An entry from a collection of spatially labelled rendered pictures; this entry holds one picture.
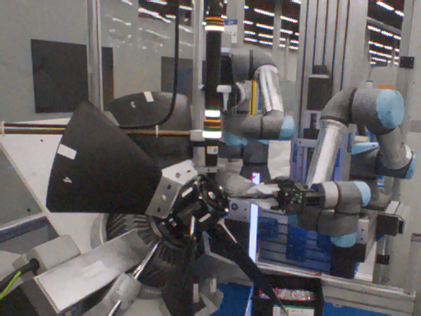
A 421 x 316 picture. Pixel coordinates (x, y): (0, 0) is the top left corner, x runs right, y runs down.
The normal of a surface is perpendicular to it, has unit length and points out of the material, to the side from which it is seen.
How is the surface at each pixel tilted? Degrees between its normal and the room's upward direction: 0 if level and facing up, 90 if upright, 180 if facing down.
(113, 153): 79
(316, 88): 90
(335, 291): 90
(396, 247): 90
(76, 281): 50
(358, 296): 90
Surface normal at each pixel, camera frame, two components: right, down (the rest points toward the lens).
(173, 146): 0.21, -0.44
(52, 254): 0.76, -0.53
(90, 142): 0.75, -0.05
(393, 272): -0.33, 0.21
